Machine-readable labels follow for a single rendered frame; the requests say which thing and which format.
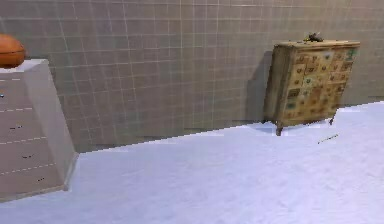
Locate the orange ball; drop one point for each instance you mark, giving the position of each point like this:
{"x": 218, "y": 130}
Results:
{"x": 10, "y": 51}

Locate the small dark object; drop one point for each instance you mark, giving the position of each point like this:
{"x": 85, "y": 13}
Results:
{"x": 313, "y": 37}

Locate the wooden card catalog bureau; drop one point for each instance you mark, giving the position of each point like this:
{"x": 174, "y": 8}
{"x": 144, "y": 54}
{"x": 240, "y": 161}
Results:
{"x": 310, "y": 86}

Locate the thin dark stick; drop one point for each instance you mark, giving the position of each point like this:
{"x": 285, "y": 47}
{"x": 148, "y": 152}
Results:
{"x": 328, "y": 138}

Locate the pale pink chest of drawers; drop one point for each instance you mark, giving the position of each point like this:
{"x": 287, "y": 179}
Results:
{"x": 30, "y": 133}

